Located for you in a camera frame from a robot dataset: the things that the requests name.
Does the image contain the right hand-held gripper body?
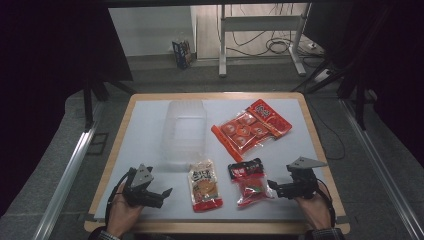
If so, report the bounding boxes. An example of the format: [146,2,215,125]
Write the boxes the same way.
[286,156,328,201]

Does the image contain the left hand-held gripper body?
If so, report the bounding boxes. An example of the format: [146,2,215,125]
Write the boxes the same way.
[122,163,158,208]

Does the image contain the small red black snack packet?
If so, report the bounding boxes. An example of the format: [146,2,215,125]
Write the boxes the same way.
[227,157,276,208]

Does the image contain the clear plastic container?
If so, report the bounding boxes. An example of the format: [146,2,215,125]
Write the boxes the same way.
[161,99,208,164]

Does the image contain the large red snack packet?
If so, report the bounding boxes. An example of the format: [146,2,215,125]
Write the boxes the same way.
[210,98,294,163]

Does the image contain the person's right hand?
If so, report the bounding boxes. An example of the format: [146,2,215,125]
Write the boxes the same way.
[295,181,334,231]

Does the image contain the person's left hand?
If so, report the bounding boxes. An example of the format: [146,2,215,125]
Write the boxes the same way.
[106,182,144,239]

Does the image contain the white table sheet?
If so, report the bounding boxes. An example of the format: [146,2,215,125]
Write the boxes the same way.
[94,98,338,222]

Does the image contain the wooden table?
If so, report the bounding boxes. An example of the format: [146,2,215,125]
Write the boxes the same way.
[83,92,351,235]

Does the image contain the black stand legs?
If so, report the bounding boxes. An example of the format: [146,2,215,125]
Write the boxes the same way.
[291,58,369,132]
[81,78,136,132]

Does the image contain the white power strip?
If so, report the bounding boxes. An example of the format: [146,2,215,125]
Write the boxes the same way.
[313,68,333,83]

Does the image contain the dark curtain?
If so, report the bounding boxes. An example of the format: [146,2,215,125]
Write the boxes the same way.
[304,0,424,168]
[0,0,134,216]

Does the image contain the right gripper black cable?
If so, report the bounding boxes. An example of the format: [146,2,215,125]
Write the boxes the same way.
[316,181,337,228]

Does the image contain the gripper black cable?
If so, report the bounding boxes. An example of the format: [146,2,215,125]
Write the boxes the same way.
[316,181,337,228]
[105,171,131,226]

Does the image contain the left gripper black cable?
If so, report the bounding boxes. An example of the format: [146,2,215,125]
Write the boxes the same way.
[105,171,131,226]

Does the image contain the thin black floor cable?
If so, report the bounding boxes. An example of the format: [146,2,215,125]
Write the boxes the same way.
[308,99,347,161]

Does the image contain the aluminium floor rail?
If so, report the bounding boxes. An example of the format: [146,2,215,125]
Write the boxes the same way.
[339,99,424,240]
[32,99,103,240]

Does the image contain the coiled black floor cable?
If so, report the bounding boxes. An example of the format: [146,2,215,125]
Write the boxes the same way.
[265,36,295,56]

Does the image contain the long black floor cable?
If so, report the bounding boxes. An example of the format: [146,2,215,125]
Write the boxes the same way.
[229,3,278,58]

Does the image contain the white metal stand frame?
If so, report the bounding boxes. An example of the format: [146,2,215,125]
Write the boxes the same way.
[218,3,308,78]

